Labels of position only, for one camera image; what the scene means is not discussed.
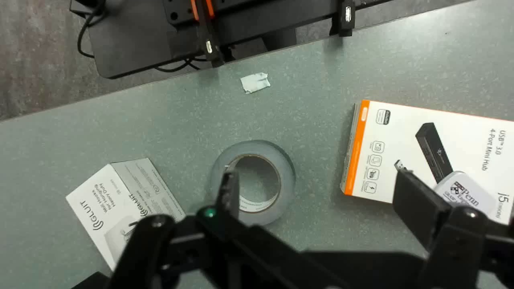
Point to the black mounting rail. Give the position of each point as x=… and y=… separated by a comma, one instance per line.
x=258, y=13

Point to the orange white USB hub box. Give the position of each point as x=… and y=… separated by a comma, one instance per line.
x=399, y=140

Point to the small white tape scrap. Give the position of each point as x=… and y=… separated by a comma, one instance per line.
x=256, y=82

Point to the black orange bar clamp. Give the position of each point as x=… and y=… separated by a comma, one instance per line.
x=207, y=32
x=346, y=16

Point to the grey masking tape roll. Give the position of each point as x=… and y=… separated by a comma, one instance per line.
x=281, y=161

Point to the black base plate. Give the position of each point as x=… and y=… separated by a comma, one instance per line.
x=142, y=45

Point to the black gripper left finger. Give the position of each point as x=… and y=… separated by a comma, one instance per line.
x=231, y=190

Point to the white cardboard product box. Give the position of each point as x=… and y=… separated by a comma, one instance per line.
x=110, y=199

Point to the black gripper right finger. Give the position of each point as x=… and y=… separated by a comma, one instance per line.
x=420, y=206

